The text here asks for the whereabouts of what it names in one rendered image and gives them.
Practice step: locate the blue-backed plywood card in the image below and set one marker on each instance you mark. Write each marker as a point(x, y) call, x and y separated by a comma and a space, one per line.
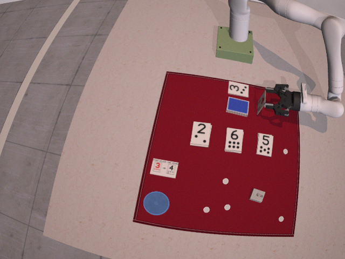
point(261, 103)

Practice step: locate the white card pile two pips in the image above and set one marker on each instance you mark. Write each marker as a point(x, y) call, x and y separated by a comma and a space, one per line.
point(200, 140)

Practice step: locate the pale beige stone table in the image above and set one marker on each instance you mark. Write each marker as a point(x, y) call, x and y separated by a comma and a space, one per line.
point(107, 135)

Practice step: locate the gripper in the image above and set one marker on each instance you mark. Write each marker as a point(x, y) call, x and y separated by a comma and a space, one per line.
point(293, 100)

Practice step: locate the white card pile five pips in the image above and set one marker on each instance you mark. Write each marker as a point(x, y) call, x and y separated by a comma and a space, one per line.
point(265, 144)

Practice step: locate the blue flat disc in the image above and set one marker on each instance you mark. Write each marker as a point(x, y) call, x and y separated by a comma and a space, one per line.
point(156, 203)

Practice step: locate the pale wide rule card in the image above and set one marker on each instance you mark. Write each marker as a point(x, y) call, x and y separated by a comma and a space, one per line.
point(164, 168)

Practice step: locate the white card three pips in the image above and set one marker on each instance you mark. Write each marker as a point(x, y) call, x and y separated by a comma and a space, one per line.
point(238, 88)

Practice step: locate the white card pile six pips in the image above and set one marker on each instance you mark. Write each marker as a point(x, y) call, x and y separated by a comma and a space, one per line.
point(234, 140)

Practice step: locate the red felt mat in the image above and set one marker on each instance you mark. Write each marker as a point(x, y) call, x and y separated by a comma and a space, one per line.
point(188, 202)

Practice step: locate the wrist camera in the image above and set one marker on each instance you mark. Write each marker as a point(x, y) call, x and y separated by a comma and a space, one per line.
point(304, 93)

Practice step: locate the blue-backed card stock pile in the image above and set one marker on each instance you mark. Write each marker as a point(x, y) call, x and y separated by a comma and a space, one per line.
point(237, 105)

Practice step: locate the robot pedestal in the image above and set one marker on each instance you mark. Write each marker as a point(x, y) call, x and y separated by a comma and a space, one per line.
point(234, 51)

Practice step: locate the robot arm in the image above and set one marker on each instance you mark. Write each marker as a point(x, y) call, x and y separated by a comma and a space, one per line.
point(334, 54)

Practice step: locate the grey block with peg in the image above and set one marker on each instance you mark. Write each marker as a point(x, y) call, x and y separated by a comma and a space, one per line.
point(257, 195)

